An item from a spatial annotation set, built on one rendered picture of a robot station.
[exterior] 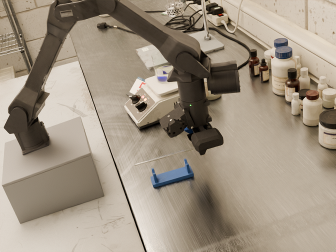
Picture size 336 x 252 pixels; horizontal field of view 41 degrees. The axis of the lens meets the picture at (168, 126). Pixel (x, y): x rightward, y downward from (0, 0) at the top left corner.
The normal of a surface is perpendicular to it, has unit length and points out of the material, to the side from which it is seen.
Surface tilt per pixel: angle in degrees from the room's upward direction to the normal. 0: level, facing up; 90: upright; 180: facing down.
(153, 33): 89
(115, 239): 0
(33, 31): 90
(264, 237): 0
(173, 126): 87
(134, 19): 89
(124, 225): 0
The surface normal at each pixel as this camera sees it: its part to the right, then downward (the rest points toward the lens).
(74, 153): -0.24, -0.84
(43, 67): -0.11, 0.52
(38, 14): 0.29, 0.47
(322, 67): -0.94, 0.29
